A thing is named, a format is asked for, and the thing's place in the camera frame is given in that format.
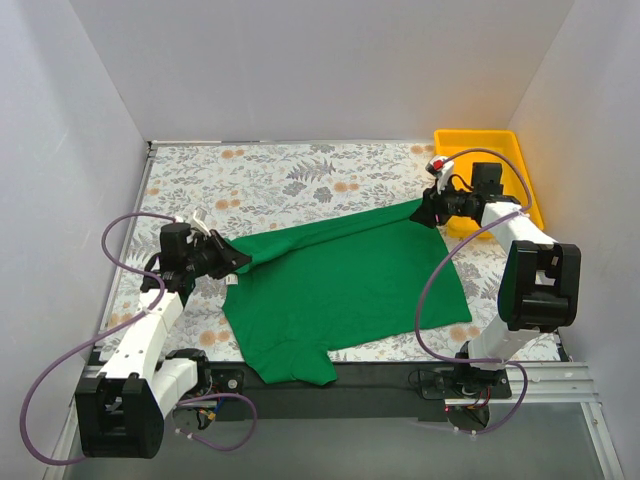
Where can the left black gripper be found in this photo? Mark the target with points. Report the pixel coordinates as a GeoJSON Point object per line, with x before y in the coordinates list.
{"type": "Point", "coordinates": [216, 256]}

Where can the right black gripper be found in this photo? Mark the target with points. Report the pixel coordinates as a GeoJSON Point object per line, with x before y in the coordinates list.
{"type": "Point", "coordinates": [433, 205]}

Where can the green t shirt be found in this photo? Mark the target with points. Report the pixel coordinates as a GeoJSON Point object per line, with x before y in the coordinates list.
{"type": "Point", "coordinates": [329, 285]}

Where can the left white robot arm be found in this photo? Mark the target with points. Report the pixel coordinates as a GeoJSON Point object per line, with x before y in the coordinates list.
{"type": "Point", "coordinates": [122, 410]}

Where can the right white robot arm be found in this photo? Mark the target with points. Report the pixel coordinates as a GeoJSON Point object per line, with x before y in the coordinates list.
{"type": "Point", "coordinates": [539, 288]}

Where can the floral table mat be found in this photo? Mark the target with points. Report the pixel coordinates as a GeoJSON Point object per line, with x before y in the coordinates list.
{"type": "Point", "coordinates": [249, 189]}

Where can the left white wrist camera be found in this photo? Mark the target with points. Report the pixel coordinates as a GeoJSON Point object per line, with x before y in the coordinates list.
{"type": "Point", "coordinates": [196, 221]}

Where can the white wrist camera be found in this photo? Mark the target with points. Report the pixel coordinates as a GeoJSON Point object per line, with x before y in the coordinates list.
{"type": "Point", "coordinates": [441, 168]}
{"type": "Point", "coordinates": [196, 221]}

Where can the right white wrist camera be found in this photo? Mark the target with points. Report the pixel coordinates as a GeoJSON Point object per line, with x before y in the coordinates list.
{"type": "Point", "coordinates": [441, 168]}

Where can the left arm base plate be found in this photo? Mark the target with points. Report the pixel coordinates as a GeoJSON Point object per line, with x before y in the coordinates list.
{"type": "Point", "coordinates": [219, 381]}

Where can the aluminium frame rail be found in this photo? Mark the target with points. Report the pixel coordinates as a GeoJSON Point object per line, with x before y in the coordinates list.
{"type": "Point", "coordinates": [385, 421]}

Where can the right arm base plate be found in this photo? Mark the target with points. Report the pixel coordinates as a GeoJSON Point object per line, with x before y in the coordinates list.
{"type": "Point", "coordinates": [450, 382]}

